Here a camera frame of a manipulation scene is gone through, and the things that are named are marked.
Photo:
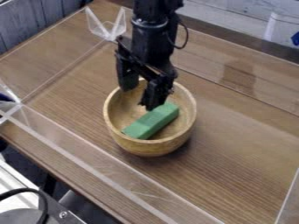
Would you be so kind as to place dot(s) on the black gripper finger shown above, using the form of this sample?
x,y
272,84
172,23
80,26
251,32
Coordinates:
x,y
125,73
156,91

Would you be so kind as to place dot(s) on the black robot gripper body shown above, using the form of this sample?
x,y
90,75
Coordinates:
x,y
149,48

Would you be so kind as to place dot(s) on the green rectangular block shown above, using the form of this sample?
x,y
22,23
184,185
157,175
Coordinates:
x,y
152,121

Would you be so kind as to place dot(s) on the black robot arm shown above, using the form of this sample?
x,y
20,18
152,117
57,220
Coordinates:
x,y
153,10

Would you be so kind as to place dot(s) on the brown wooden bowl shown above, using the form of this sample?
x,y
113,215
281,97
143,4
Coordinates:
x,y
121,111

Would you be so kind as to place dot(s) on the white container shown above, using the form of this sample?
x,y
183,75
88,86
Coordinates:
x,y
280,28

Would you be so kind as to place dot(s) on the blue object at edge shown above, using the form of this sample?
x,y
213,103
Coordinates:
x,y
295,39

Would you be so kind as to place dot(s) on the clear acrylic corner bracket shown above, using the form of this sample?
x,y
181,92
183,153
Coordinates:
x,y
106,30

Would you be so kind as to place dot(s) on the clear acrylic front wall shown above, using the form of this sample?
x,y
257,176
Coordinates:
x,y
144,192

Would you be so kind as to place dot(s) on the grey metal bracket with screw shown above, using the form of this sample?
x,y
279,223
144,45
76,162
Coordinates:
x,y
58,215

